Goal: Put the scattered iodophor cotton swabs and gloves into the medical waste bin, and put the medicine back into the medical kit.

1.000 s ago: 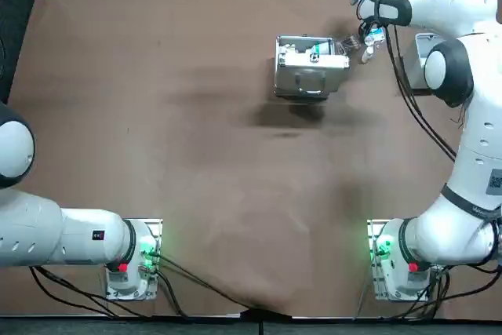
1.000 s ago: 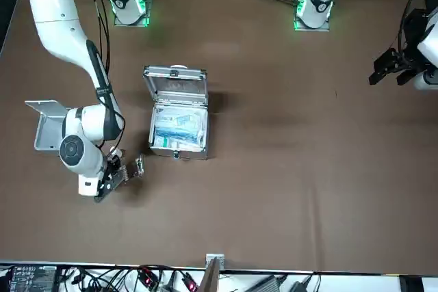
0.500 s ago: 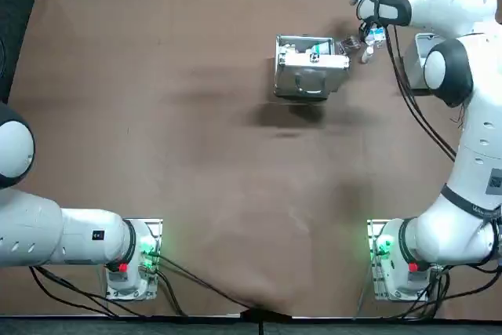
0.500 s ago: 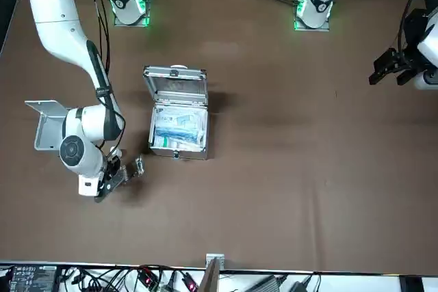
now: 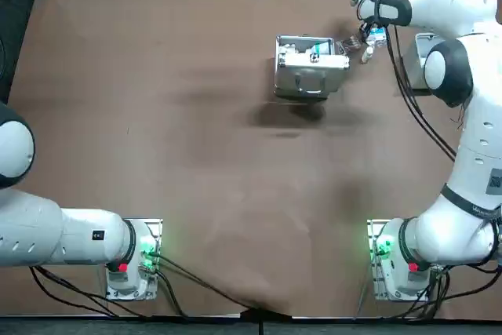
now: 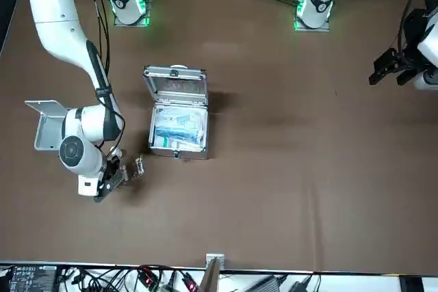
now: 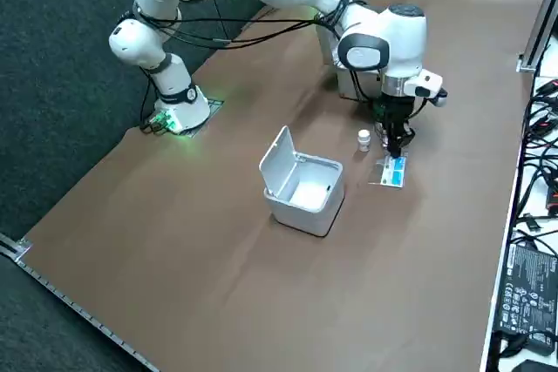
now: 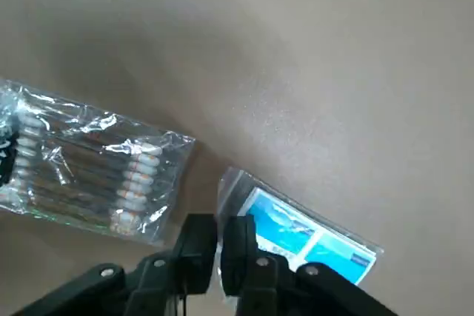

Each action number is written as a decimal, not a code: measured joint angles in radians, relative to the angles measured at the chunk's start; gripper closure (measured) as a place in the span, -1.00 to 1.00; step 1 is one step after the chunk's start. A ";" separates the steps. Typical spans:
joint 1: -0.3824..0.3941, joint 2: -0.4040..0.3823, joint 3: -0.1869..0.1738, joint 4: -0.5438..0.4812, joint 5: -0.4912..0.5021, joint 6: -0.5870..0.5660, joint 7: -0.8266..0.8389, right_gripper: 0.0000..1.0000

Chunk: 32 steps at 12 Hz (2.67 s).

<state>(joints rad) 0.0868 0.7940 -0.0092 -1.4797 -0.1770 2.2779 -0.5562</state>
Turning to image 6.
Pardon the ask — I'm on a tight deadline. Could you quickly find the red lit plug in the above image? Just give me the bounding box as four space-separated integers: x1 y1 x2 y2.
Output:
182 272 200 290
138 267 155 285

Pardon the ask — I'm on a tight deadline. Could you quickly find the silver aluminium medical kit case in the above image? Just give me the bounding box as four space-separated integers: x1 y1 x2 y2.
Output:
142 64 209 162

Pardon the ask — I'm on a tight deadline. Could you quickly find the white green medicine box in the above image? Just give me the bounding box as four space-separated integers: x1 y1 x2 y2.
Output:
153 136 206 152

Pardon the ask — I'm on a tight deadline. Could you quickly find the grey power adapter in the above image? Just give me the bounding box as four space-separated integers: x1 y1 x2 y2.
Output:
251 275 285 292

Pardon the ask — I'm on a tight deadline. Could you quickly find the black power adapter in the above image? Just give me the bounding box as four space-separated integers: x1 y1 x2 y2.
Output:
290 278 311 292

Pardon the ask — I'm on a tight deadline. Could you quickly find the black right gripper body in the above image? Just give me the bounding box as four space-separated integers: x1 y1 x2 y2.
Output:
92 150 125 203

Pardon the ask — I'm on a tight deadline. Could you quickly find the black desk cable tangle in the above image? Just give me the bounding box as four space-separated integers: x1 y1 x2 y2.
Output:
56 264 206 292

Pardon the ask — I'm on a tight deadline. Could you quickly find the white lidded waste bin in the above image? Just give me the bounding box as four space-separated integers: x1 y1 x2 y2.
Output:
24 100 71 152

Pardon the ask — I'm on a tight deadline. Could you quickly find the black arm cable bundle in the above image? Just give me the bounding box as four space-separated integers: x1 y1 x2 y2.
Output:
89 0 127 156
398 0 424 55

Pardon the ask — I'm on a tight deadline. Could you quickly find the silver camera post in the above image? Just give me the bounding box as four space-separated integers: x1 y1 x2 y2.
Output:
200 253 226 292

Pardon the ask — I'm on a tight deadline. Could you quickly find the black labelled power brick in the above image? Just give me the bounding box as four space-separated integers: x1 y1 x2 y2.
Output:
5 264 58 292

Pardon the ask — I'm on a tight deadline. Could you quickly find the blue white supply packet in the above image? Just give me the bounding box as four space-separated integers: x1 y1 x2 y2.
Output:
155 107 207 145

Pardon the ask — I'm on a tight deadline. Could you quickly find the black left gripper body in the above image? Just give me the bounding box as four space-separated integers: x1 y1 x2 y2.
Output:
393 8 428 71

